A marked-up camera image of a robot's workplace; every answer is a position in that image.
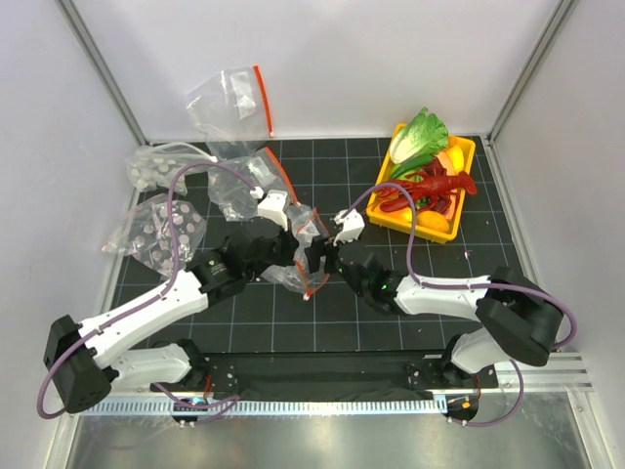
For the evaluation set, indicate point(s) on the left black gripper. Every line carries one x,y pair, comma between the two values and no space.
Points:
290,245

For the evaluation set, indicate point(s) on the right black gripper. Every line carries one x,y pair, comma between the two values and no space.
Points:
320,245

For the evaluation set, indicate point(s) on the clear bag orange zipper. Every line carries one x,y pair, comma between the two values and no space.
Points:
232,107
232,190
306,226

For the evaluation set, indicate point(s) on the toy green pepper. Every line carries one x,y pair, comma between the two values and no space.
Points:
412,164

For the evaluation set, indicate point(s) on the toy green lettuce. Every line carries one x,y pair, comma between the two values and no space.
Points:
424,134

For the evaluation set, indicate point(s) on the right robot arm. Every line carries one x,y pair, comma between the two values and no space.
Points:
518,321

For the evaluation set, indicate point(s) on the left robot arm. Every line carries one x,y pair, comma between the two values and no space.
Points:
146,322

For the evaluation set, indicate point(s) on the bag of pink discs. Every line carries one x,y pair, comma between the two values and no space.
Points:
144,234

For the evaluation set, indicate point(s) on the bag of white discs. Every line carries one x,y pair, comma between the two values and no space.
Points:
150,168

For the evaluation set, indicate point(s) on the upright clear bag orange zipper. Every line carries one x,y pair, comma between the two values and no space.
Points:
232,107

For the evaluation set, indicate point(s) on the toy orange fruit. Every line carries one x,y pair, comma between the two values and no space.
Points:
433,221

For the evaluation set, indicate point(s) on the black mounting plate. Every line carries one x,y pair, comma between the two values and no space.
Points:
339,376

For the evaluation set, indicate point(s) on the black grid mat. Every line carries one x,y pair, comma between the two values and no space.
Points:
329,175

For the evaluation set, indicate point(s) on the toy red lobster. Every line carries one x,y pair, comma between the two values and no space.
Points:
433,188

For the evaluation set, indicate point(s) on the yellow plastic tray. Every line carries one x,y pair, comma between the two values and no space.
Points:
405,220

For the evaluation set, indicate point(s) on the toy pink sausage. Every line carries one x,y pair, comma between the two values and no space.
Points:
446,164

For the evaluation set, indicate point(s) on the toy yellow lemon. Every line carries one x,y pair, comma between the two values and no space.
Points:
456,157

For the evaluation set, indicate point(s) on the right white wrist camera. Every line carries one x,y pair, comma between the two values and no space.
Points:
350,225

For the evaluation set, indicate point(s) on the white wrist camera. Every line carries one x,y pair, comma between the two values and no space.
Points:
273,206
350,225

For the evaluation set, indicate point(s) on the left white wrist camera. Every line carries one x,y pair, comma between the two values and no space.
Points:
273,206

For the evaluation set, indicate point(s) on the aluminium front rail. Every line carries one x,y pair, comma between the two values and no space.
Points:
564,372

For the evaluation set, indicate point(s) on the left aluminium post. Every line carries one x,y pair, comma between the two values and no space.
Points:
96,59

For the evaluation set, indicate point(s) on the aluminium post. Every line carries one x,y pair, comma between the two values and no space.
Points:
96,59
546,40

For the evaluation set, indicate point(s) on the right aluminium post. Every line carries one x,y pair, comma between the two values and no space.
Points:
546,40

